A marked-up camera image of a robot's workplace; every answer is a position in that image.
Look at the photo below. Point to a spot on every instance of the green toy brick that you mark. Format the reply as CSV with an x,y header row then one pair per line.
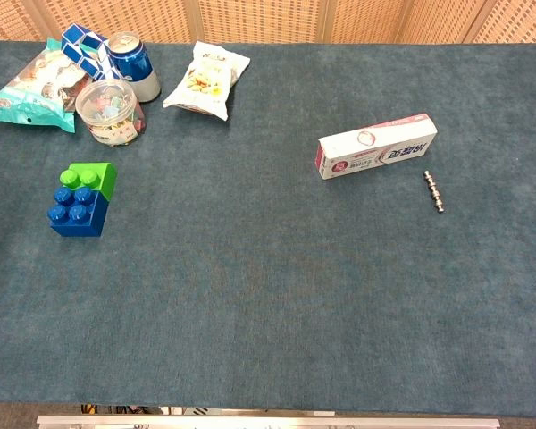
x,y
99,174

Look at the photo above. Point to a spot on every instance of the blue toy brick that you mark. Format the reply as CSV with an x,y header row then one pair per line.
x,y
82,219

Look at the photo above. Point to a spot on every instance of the teal table cloth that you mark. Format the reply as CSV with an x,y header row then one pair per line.
x,y
268,277

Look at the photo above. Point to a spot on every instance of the white pink toothpaste box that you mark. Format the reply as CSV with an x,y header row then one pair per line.
x,y
375,145

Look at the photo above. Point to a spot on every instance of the white chips snack bag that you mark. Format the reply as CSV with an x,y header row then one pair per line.
x,y
205,80

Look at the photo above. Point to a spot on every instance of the silver metal beaded rod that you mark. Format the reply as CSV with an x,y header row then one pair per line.
x,y
435,191

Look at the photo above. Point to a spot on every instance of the clear jar of clips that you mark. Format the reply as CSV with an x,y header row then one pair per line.
x,y
109,114

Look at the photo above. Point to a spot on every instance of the woven folding screen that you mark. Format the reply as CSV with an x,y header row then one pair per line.
x,y
268,20

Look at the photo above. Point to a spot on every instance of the blue silver drink can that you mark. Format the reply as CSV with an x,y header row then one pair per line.
x,y
134,67

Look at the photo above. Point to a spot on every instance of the blue white snake puzzle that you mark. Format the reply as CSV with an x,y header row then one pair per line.
x,y
86,57

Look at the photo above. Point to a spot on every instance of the teal snack bag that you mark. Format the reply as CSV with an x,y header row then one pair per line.
x,y
31,94

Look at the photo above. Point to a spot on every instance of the silver aluminium rail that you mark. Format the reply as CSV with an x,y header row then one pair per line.
x,y
268,422

